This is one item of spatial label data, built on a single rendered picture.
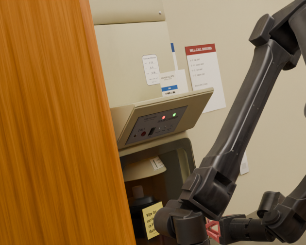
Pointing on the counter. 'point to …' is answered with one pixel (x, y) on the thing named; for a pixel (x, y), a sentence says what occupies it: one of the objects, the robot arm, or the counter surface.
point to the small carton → (173, 82)
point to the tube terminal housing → (134, 67)
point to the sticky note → (149, 212)
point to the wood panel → (52, 130)
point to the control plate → (153, 121)
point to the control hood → (148, 105)
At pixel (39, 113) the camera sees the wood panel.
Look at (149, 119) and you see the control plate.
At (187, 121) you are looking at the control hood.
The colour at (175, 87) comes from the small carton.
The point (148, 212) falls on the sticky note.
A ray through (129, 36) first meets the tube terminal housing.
